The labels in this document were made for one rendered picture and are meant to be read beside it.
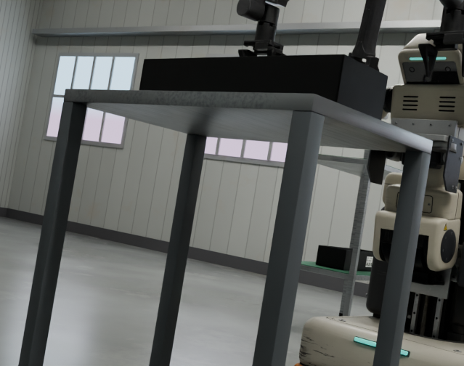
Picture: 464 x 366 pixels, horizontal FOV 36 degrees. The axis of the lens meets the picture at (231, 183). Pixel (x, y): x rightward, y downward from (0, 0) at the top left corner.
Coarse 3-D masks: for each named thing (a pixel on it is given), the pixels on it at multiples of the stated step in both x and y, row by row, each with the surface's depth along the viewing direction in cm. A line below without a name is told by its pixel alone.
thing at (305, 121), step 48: (96, 96) 157; (144, 96) 147; (192, 96) 137; (240, 96) 129; (288, 96) 122; (192, 144) 194; (288, 144) 121; (336, 144) 162; (384, 144) 147; (432, 144) 152; (48, 192) 164; (192, 192) 194; (288, 192) 120; (48, 240) 162; (288, 240) 118; (48, 288) 162; (288, 288) 119; (288, 336) 120; (384, 336) 150
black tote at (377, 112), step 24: (144, 72) 173; (168, 72) 167; (192, 72) 162; (216, 72) 157; (240, 72) 152; (264, 72) 148; (288, 72) 144; (312, 72) 140; (336, 72) 136; (360, 72) 140; (336, 96) 136; (360, 96) 141; (384, 96) 148
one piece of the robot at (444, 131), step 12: (396, 120) 228; (408, 120) 226; (420, 120) 223; (432, 120) 220; (444, 120) 218; (420, 132) 222; (432, 132) 220; (444, 132) 217; (444, 144) 209; (456, 144) 212; (372, 156) 226; (384, 156) 232; (396, 156) 229; (432, 156) 220; (444, 156) 218; (456, 156) 213; (372, 168) 227; (444, 168) 209; (456, 168) 214; (372, 180) 228; (444, 180) 209; (456, 180) 215; (456, 192) 216
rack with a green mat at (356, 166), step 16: (320, 160) 393; (336, 160) 380; (352, 160) 375; (368, 176) 369; (384, 176) 433; (368, 192) 370; (352, 240) 464; (352, 256) 369; (320, 272) 378; (336, 272) 373; (352, 272) 368; (368, 272) 405; (352, 288) 368
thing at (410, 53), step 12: (420, 36) 229; (408, 48) 226; (408, 60) 225; (420, 60) 222; (444, 60) 217; (456, 60) 215; (408, 72) 228; (420, 72) 225; (432, 72) 222; (444, 72) 220; (456, 72) 217
